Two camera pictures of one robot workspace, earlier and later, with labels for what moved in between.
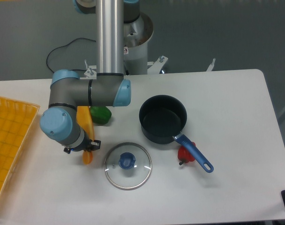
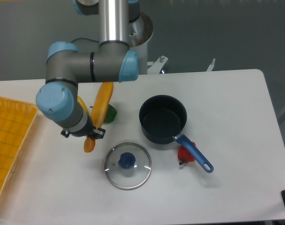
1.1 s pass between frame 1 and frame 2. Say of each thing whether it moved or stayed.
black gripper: moved
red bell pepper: stayed
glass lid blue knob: stayed
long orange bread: moved
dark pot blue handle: stayed
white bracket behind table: stayed
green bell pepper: moved
